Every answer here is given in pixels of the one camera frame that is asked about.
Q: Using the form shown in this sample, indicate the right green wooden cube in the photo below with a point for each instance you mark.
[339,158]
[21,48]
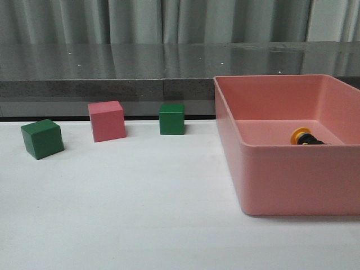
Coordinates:
[172,119]

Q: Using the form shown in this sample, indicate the left green wooden cube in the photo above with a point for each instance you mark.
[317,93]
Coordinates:
[42,138]

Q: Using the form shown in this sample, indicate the pink wooden cube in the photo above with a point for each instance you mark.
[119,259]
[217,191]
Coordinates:
[107,120]

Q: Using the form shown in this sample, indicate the yellow mushroom push button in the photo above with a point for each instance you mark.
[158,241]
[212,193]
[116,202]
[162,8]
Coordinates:
[304,136]

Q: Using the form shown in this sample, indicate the pink plastic bin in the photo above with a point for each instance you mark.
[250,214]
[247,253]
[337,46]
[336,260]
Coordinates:
[256,116]

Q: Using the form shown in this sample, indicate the green wooden cube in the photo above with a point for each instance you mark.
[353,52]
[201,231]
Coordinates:
[172,119]
[42,138]

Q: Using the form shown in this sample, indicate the grey curtain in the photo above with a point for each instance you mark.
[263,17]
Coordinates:
[177,22]

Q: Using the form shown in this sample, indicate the dark glossy bench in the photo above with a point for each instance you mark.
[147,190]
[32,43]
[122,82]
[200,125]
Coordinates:
[58,81]

